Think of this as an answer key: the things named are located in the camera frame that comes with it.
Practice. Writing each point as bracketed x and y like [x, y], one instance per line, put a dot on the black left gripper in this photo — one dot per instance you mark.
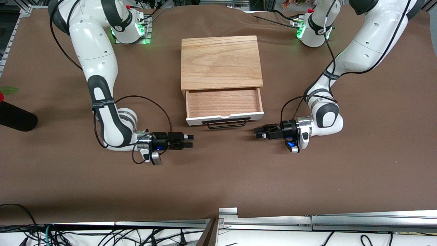
[285, 130]

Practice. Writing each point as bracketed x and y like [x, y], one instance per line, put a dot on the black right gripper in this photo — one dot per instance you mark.
[161, 140]

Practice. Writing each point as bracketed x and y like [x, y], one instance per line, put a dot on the white-fronted wooden drawer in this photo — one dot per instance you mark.
[222, 102]

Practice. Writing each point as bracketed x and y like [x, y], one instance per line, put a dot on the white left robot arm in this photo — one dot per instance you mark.
[368, 51]

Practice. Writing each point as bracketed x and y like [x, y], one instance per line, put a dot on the wooden drawer cabinet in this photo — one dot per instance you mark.
[220, 61]

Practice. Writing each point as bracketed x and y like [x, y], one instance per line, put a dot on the brown table cover sheet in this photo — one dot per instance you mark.
[218, 171]

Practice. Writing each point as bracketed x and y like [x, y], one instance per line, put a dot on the grey-brown diagonal bar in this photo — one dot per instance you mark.
[209, 235]

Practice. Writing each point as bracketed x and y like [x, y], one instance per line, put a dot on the black cylindrical vase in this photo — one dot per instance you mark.
[15, 118]

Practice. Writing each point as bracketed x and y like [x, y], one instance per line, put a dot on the green leaf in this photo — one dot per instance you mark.
[10, 90]

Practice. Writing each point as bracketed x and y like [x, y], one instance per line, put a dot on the thin aluminium rail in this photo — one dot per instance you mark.
[160, 223]

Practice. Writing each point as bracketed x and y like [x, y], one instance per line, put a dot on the notched aluminium rail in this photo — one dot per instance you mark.
[259, 222]

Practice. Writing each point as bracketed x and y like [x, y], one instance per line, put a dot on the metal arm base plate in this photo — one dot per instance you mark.
[146, 36]

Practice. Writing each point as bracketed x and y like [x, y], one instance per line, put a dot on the long aluminium rail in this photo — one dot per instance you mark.
[375, 222]

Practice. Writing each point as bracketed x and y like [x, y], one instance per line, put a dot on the perforated metal side rail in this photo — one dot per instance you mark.
[10, 44]

